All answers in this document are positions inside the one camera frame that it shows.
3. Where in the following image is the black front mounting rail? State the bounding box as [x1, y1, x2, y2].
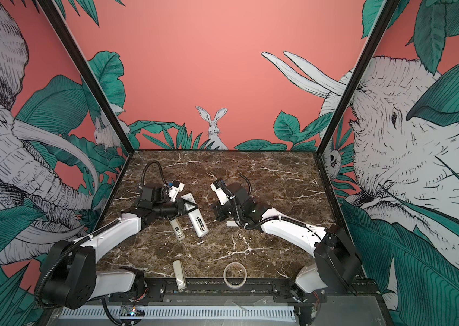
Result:
[111, 278, 342, 304]

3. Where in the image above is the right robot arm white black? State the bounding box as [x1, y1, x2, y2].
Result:
[210, 179, 362, 297]

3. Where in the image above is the white remote battery cover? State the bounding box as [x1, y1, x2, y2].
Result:
[172, 260, 187, 291]

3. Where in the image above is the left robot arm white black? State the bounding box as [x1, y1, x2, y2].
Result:
[34, 181, 198, 310]

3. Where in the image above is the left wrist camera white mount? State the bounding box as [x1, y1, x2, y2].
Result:
[166, 181, 185, 202]

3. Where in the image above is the white remote control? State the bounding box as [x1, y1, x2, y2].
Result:
[181, 193, 208, 238]

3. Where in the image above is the black white marker pen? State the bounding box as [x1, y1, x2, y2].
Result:
[170, 219, 185, 241]

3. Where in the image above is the tape roll ring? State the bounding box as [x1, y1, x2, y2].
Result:
[223, 261, 248, 289]

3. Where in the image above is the black frame post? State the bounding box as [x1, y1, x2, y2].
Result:
[316, 0, 400, 158]
[37, 0, 134, 156]

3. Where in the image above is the white ventilation grille strip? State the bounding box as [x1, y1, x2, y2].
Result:
[57, 305, 297, 321]

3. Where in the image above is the black corrugated cable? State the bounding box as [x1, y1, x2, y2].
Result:
[140, 160, 168, 188]

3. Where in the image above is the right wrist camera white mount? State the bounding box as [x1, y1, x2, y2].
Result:
[210, 179, 229, 205]

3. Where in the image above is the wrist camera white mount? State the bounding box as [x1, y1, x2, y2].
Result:
[210, 179, 229, 205]
[166, 181, 185, 202]

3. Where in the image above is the left black frame post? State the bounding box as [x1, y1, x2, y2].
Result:
[37, 0, 134, 156]

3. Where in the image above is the right black frame post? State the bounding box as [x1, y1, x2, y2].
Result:
[316, 0, 400, 158]

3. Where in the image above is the small circuit board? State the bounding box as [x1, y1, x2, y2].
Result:
[119, 306, 146, 319]

